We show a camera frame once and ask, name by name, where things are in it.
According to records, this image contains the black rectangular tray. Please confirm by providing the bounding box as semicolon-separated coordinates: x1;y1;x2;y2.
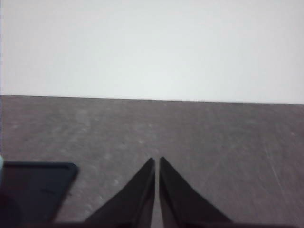
0;162;79;224

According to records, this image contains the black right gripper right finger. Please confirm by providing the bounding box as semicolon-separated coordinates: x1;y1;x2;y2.
159;156;233;228

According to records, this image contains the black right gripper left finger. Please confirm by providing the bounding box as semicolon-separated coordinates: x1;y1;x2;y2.
84;158;156;228

